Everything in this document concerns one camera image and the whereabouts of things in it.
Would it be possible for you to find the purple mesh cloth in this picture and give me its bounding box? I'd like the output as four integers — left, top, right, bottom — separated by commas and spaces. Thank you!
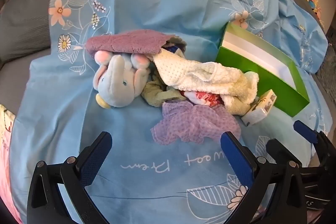
150, 101, 241, 146

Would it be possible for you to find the blue elephant plush toy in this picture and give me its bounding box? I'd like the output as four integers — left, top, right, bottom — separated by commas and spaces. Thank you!
93, 51, 151, 109

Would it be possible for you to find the green knitted cloth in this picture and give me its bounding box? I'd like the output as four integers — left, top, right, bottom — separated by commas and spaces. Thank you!
142, 74, 184, 107

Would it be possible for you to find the beige printed tissue packet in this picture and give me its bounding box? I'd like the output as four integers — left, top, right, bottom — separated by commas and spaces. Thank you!
241, 90, 277, 127

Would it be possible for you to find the red white floral cloth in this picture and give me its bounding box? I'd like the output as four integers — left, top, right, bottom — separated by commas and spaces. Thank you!
180, 90, 223, 107

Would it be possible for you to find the light blue floral bedsheet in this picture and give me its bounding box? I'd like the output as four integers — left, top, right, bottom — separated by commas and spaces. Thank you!
9, 0, 328, 224

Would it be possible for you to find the pink printed blanket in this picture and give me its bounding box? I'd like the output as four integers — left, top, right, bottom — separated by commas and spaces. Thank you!
0, 105, 24, 224

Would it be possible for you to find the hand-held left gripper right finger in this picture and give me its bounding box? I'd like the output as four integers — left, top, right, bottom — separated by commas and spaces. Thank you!
220, 131, 307, 224

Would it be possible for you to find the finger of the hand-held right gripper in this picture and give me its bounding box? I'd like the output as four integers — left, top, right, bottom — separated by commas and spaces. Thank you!
266, 138, 319, 168
293, 120, 335, 164

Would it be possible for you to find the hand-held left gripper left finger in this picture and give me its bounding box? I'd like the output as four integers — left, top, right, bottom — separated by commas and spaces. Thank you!
27, 131, 113, 224

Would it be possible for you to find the green cardboard box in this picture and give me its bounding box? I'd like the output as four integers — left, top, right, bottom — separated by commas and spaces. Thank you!
215, 22, 310, 117

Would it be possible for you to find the cream waffle towel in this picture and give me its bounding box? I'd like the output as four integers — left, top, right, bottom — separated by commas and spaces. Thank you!
154, 49, 259, 117

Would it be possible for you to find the purple fleece towel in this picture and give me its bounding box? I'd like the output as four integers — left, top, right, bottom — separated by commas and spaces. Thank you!
86, 29, 184, 62

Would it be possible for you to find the grey sofa cushion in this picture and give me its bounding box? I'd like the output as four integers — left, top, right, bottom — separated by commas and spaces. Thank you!
0, 0, 57, 62

